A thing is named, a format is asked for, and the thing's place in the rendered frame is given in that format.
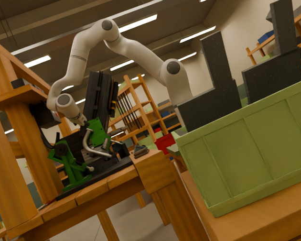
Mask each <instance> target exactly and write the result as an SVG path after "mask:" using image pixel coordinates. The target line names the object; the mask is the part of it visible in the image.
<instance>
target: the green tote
mask: <svg viewBox="0 0 301 241"><path fill-rule="evenodd" d="M240 101H241V105H242V108H241V109H239V110H237V111H234V112H232V113H230V114H228V115H226V116H223V117H221V118H219V119H217V120H215V121H213V122H211V123H209V124H206V125H204V126H202V127H200V128H198V129H196V130H193V131H191V132H189V133H187V134H185V135H182V136H179V135H178V134H177V133H176V132H177V130H175V131H172V132H171V134H172V136H173V138H174V140H175V142H176V144H177V146H178V149H179V151H180V153H181V155H182V157H183V159H184V161H185V164H186V166H187V168H188V170H189V172H190V174H191V176H192V178H193V180H194V182H195V184H196V186H197V188H198V190H199V192H200V194H201V196H202V198H203V200H204V202H205V204H206V206H207V208H208V210H209V212H210V213H212V214H213V216H214V218H215V217H217V218H218V217H220V216H222V215H224V214H227V213H229V212H231V211H234V210H236V209H238V208H241V207H243V206H246V205H248V204H250V203H253V202H255V201H257V200H260V199H262V198H264V197H267V196H269V195H271V194H274V193H276V192H278V191H281V190H283V189H286V188H288V187H290V186H292V185H295V184H297V183H299V182H301V81H300V82H298V83H296V84H293V85H291V86H289V87H287V88H285V89H282V90H280V91H278V92H276V93H274V94H272V95H269V96H267V97H265V98H263V99H261V100H258V101H256V102H254V103H252V104H250V105H247V104H246V103H247V101H248V99H247V97H246V98H244V99H242V100H240ZM179 130H181V131H184V132H187V130H186V127H185V126H183V127H181V128H179Z"/></svg>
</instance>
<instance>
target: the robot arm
mask: <svg viewBox="0 0 301 241"><path fill-rule="evenodd" d="M103 40H104V42H105V44H106V46H107V47H108V48H109V49H110V50H112V51H113V52H115V53H117V54H120V55H123V56H125V57H127V58H129V59H131V60H132V61H134V62H135V63H137V64H138V65H140V66H141V67H143V68H144V69H145V70H146V71H148V72H149V73H150V74H151V75H152V76H153V77H154V78H155V79H156V80H157V81H159V82H160V83H161V84H162V85H164V86H165V87H166V88H167V90H168V94H169V97H170V101H171V103H172V106H173V108H174V110H175V112H176V115H177V117H178V119H179V122H180V124H181V126H182V127H183V126H185V125H184V122H183V120H182V118H181V115H180V113H179V111H178V108H177V106H176V105H177V104H179V103H181V102H183V101H185V100H188V99H190V98H192V97H193V95H192V93H191V90H190V85H189V80H188V76H187V73H186V70H185V68H184V66H183V64H182V63H181V62H180V61H179V60H177V59H173V58H172V59H168V60H166V61H165V62H163V61H162V60H161V59H160V58H159V57H157V55H156V54H155V53H154V52H152V51H151V50H150V49H148V48H147V47H145V46H144V45H142V44H141V43H139V42H137V41H135V40H130V39H127V38H125V37H123V36H122V35H121V34H120V32H119V29H118V26H117V24H116V23H115V22H114V21H113V20H112V19H101V20H99V21H97V22H96V23H95V24H94V25H93V26H92V27H91V28H89V29H87V30H84V31H81V32H79V33H78V34H77V35H76V36H75V37H74V40H73V44H72V49H71V53H70V58H69V63H68V68H67V73H66V75H65V76H64V77H63V78H61V79H59V80H58V81H56V82H55V83H54V84H53V85H52V86H51V88H50V90H49V93H48V97H47V102H46V106H47V108H48V109H50V110H53V111H58V112H61V113H63V114H64V115H65V116H66V118H68V119H69V120H70V121H71V122H72V123H73V124H74V125H75V126H76V125H77V124H79V125H82V126H84V128H85V129H87V128H88V126H89V125H90V123H88V122H87V119H86V117H85V116H84V115H83V114H82V113H81V111H80V109H79V107H78V106H77V104H76V103H75V101H74V99H73V98H72V96H71V95H69V94H66V93H64V94H60V93H61V92H62V90H63V89H65V88H66V87H69V86H78V85H81V83H82V81H83V77H84V73H85V68H86V63H87V59H88V54H89V51H90V49H92V48H93V47H94V46H96V45H97V44H98V43H99V42H100V41H103Z"/></svg>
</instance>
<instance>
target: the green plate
mask: <svg viewBox="0 0 301 241"><path fill-rule="evenodd" d="M87 122H88V123H90V125H89V126H88V129H91V130H93V131H94V132H91V133H90V135H89V137H90V140H91V142H92V145H93V147H94V148H95V147H97V146H99V145H101V144H103V142H104V138H105V136H106V133H105V131H104V129H103V127H102V124H101V122H100V120H99V117H97V118H95V119H92V120H89V121H87Z"/></svg>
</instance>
